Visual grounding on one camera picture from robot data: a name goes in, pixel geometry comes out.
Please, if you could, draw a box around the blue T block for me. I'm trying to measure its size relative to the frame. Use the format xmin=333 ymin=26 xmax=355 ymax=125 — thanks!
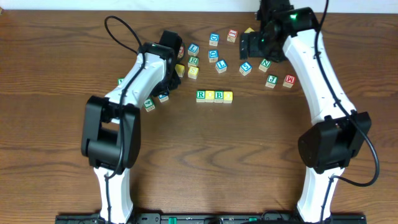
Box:
xmin=158 ymin=95 xmax=169 ymax=103

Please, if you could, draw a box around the blue l block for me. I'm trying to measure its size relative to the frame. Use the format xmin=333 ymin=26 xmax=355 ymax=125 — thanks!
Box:
xmin=187 ymin=43 xmax=200 ymax=57
xmin=215 ymin=60 xmax=228 ymax=73

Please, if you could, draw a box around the blue d block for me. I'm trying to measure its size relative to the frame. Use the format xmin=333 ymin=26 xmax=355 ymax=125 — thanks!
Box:
xmin=209 ymin=33 xmax=220 ymax=47
xmin=208 ymin=50 xmax=219 ymax=63

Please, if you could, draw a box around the yellow K block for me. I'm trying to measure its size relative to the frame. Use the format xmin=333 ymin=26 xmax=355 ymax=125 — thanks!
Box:
xmin=175 ymin=64 xmax=185 ymax=78

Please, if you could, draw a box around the green N block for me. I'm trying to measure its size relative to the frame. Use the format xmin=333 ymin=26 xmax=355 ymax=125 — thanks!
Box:
xmin=259 ymin=58 xmax=272 ymax=72

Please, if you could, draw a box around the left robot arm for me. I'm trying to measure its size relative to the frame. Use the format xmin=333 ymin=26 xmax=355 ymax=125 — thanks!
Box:
xmin=81 ymin=30 xmax=182 ymax=223

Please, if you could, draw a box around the yellow S block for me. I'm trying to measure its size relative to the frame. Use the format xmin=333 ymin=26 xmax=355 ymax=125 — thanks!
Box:
xmin=188 ymin=66 xmax=199 ymax=80

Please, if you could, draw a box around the blue L block upper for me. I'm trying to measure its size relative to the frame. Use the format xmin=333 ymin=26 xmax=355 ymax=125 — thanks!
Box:
xmin=187 ymin=43 xmax=200 ymax=57

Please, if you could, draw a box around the blue D block upper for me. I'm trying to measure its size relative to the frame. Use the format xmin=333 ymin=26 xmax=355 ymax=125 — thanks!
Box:
xmin=209 ymin=33 xmax=220 ymax=47

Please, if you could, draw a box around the blue 5 block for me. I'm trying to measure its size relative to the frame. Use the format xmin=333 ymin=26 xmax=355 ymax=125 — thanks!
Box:
xmin=239 ymin=62 xmax=252 ymax=76

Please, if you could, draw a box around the green 4 block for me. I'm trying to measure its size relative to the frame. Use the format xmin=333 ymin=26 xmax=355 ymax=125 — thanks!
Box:
xmin=144 ymin=98 xmax=155 ymax=112

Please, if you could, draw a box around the green B block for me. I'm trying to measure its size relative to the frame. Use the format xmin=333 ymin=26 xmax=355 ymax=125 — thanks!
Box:
xmin=214 ymin=91 xmax=224 ymax=103

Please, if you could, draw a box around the blue D block lower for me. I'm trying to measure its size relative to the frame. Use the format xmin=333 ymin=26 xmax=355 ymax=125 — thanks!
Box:
xmin=208 ymin=50 xmax=219 ymax=63

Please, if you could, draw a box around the red A block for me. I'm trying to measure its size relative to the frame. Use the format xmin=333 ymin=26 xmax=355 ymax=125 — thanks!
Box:
xmin=177 ymin=46 xmax=185 ymax=59

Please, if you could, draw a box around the yellow O block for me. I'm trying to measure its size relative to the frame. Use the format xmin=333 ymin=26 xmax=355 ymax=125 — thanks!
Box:
xmin=205 ymin=90 xmax=215 ymax=103
xmin=223 ymin=91 xmax=233 ymax=103

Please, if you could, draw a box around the green J block right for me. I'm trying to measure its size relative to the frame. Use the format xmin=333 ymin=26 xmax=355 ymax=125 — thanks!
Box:
xmin=265 ymin=75 xmax=278 ymax=88

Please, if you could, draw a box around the green r block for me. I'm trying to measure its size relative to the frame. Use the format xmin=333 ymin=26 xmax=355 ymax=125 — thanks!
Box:
xmin=188 ymin=56 xmax=199 ymax=67
xmin=196 ymin=90 xmax=206 ymax=103

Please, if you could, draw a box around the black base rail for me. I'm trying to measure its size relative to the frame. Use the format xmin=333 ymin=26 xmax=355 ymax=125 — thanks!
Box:
xmin=55 ymin=212 xmax=368 ymax=224

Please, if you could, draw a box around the yellow block top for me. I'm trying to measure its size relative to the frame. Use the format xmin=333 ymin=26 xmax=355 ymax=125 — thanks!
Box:
xmin=244 ymin=27 xmax=254 ymax=33

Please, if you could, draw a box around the red I block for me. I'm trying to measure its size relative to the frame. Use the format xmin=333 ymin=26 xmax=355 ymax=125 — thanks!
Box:
xmin=227 ymin=29 xmax=238 ymax=43

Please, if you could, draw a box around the blue L block lower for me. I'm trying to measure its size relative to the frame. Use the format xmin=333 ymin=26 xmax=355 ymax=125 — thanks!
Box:
xmin=215 ymin=60 xmax=228 ymax=73

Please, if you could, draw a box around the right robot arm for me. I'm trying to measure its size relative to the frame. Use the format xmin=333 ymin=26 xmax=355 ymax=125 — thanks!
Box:
xmin=239 ymin=0 xmax=371 ymax=223

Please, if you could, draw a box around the red M block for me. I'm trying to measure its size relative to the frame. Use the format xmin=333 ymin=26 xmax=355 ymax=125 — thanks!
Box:
xmin=282 ymin=75 xmax=296 ymax=88

